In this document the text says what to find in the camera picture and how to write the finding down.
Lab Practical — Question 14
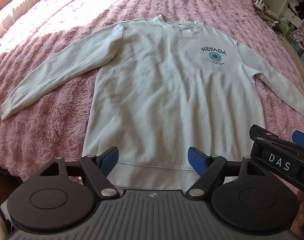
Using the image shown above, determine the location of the cream long bolster cushion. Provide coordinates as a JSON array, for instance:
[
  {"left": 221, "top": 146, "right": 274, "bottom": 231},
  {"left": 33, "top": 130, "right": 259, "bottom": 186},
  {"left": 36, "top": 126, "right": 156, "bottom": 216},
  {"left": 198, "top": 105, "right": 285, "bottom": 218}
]
[{"left": 0, "top": 0, "right": 61, "bottom": 32}]

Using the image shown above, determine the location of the pale printed sweatshirt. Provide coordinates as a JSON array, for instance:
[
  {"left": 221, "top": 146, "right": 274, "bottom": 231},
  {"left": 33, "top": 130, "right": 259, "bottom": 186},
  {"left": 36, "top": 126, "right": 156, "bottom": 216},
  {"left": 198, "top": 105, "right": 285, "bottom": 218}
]
[{"left": 1, "top": 14, "right": 304, "bottom": 191}]

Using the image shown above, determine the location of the wooden nightstand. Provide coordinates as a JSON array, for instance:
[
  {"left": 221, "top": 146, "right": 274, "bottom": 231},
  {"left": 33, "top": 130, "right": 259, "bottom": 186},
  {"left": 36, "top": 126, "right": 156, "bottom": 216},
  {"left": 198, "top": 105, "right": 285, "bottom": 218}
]
[{"left": 253, "top": 2, "right": 292, "bottom": 32}]

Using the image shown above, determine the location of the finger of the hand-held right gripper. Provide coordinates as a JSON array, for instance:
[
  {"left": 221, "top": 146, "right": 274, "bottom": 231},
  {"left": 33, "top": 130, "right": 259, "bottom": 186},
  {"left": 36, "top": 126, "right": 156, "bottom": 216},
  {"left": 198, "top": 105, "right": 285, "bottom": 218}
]
[
  {"left": 249, "top": 124, "right": 304, "bottom": 156},
  {"left": 292, "top": 130, "right": 304, "bottom": 143}
]

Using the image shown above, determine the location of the wooden bed frame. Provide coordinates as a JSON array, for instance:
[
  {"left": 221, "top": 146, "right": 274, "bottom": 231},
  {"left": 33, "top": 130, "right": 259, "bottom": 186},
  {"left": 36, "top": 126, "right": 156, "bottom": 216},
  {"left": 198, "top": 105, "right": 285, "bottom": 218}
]
[{"left": 279, "top": 30, "right": 304, "bottom": 77}]

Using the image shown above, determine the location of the pink fluffy blanket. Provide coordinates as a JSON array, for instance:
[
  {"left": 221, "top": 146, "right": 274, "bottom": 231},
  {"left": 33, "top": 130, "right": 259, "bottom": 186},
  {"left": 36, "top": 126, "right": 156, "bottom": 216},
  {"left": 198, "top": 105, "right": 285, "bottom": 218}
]
[{"left": 0, "top": 0, "right": 304, "bottom": 189}]

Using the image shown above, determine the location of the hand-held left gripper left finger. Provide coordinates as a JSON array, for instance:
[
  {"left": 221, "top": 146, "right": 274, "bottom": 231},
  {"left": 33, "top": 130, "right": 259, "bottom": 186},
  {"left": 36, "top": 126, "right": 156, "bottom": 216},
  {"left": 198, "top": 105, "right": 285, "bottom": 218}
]
[{"left": 39, "top": 147, "right": 120, "bottom": 198}]

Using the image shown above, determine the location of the green plastic basket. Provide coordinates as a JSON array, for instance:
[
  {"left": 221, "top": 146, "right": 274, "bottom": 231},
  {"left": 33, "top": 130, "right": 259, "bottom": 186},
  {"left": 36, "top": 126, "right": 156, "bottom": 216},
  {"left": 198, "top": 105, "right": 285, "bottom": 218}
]
[{"left": 279, "top": 17, "right": 296, "bottom": 35}]

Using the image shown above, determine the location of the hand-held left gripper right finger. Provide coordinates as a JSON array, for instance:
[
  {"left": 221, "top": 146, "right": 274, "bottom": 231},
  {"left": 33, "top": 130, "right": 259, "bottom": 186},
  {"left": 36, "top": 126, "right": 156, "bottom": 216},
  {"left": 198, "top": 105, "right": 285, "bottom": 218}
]
[{"left": 188, "top": 146, "right": 268, "bottom": 197}]

